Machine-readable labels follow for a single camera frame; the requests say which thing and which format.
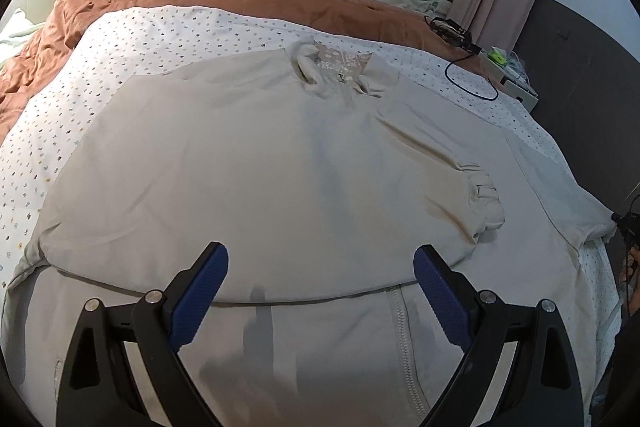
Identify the white dotted duvet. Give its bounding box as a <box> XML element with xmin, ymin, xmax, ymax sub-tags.
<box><xmin>0</xmin><ymin>4</ymin><xmax>621</xmax><ymax>427</ymax></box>

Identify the person's right hand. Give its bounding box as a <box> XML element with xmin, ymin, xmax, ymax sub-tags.
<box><xmin>619</xmin><ymin>247</ymin><xmax>640</xmax><ymax>298</ymax></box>

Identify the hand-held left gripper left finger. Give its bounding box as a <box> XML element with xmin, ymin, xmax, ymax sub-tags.
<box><xmin>56</xmin><ymin>242</ymin><xmax>230</xmax><ymax>427</ymax></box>

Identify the white crumpled cloth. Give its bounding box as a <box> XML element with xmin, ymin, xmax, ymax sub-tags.
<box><xmin>0</xmin><ymin>7</ymin><xmax>48</xmax><ymax>70</ymax></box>

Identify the beige zip jacket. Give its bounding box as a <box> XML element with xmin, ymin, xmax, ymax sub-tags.
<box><xmin>0</xmin><ymin>42</ymin><xmax>621</xmax><ymax>427</ymax></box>

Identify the orange-brown quilt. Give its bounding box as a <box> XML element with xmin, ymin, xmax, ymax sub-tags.
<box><xmin>0</xmin><ymin>0</ymin><xmax>481</xmax><ymax>118</ymax></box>

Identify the white nightstand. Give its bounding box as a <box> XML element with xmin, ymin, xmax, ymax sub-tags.
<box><xmin>480</xmin><ymin>47</ymin><xmax>540</xmax><ymax>108</ymax></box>

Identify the black cable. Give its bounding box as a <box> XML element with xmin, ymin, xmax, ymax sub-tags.
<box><xmin>445</xmin><ymin>49</ymin><xmax>500</xmax><ymax>102</ymax></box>

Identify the black device with cable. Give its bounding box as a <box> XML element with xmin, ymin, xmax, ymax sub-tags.
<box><xmin>425</xmin><ymin>16</ymin><xmax>482</xmax><ymax>54</ymax></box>

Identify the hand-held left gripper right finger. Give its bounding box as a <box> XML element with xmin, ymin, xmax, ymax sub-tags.
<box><xmin>413</xmin><ymin>244</ymin><xmax>585</xmax><ymax>427</ymax></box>

